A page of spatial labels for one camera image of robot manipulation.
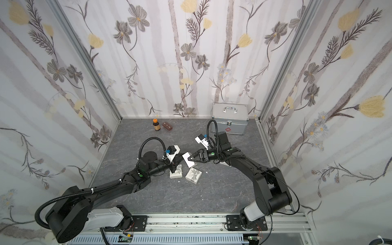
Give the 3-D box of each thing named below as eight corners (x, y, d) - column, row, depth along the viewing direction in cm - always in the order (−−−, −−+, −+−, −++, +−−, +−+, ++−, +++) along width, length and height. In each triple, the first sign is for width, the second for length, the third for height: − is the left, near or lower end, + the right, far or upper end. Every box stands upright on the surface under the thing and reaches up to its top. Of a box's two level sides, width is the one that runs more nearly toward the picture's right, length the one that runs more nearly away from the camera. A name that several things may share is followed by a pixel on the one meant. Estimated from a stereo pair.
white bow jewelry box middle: (185, 179, 91) (185, 176, 88) (191, 169, 95) (191, 166, 92) (195, 185, 89) (195, 182, 86) (201, 174, 93) (201, 171, 90)
